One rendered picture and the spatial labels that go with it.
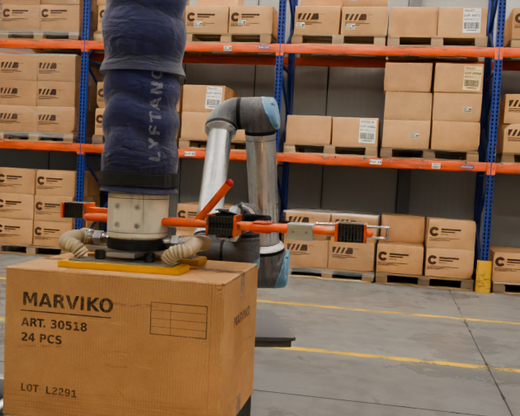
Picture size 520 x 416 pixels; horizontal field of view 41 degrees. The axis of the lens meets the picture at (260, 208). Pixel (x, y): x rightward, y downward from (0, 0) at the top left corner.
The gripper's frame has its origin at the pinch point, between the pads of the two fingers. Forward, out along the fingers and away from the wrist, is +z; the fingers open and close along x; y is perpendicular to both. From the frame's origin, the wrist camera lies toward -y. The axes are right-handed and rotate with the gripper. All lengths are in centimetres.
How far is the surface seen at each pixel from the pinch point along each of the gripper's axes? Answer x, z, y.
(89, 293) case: -18.4, 19.4, 32.8
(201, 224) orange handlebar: 0.0, 3.0, 8.0
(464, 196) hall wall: -12, -832, -170
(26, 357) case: -37, 19, 50
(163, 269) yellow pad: -11.5, 14.3, 15.0
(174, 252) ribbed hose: -7.3, 11.8, 12.8
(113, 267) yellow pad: -11.9, 14.2, 28.6
